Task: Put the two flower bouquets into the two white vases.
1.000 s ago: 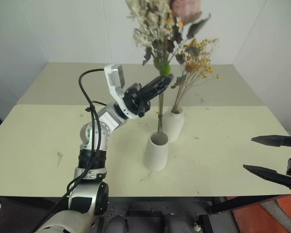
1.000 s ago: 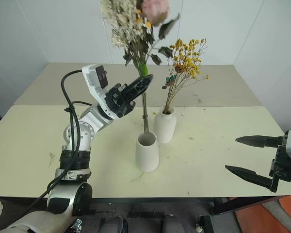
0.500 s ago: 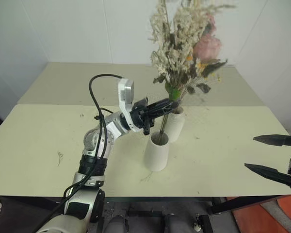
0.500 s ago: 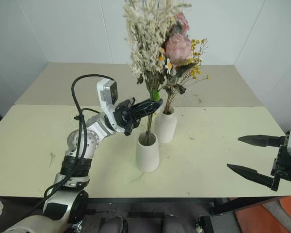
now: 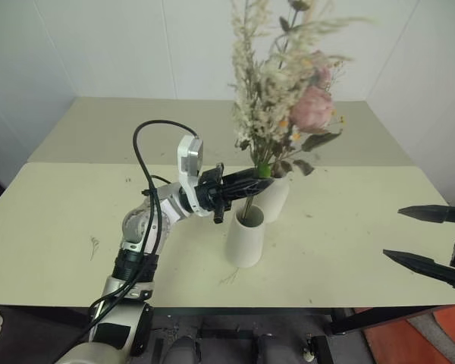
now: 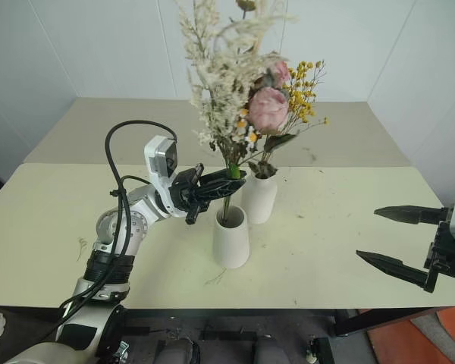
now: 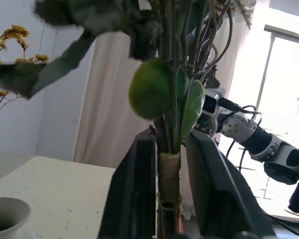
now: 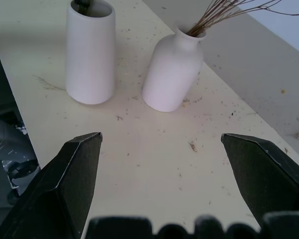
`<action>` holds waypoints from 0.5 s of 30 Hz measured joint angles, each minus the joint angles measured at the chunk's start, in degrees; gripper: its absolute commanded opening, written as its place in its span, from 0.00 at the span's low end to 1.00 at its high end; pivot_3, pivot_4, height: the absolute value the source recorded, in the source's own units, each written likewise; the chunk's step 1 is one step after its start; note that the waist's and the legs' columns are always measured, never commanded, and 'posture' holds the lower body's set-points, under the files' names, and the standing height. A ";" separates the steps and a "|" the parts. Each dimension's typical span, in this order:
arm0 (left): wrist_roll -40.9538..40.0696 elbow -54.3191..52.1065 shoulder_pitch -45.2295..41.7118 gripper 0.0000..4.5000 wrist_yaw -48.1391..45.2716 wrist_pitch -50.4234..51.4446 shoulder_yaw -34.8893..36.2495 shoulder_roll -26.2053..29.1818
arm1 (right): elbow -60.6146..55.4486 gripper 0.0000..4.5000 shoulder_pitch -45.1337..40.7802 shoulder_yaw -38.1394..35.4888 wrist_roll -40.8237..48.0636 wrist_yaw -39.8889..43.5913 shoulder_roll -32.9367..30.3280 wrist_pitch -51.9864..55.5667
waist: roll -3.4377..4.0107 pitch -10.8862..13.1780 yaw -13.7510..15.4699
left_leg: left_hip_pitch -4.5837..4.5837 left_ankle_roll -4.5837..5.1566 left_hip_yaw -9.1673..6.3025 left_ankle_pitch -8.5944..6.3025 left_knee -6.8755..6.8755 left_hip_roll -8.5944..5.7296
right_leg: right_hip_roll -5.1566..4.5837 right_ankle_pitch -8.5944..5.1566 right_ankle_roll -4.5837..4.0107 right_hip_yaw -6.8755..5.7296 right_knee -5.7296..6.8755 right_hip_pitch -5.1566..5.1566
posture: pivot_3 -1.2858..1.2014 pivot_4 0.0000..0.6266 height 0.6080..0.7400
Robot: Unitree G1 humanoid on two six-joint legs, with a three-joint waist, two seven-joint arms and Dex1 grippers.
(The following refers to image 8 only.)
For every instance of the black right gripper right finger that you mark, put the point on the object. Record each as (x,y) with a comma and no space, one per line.
(261,174)

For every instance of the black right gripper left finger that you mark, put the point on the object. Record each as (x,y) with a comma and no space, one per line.
(62,184)

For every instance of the grey robot body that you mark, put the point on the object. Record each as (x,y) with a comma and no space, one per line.
(5,152)

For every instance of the tall white cylinder vase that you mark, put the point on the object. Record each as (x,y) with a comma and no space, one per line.
(89,54)

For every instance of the white bottle-shaped vase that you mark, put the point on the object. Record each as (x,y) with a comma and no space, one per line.
(174,72)

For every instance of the dried brown twig bouquet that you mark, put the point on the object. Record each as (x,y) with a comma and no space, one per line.
(214,17)

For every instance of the dark green stem bouquet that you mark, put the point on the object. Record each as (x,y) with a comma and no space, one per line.
(82,3)

